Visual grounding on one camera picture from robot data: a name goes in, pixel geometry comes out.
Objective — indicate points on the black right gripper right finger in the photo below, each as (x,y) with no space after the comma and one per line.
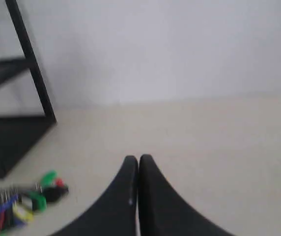
(163,212)

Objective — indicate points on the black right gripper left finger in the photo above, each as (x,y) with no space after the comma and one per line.
(114,212)

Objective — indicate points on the keychain with yellow green tags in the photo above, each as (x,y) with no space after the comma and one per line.
(19,204)

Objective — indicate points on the black corner shelf rack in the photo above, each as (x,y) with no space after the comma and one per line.
(18,134)

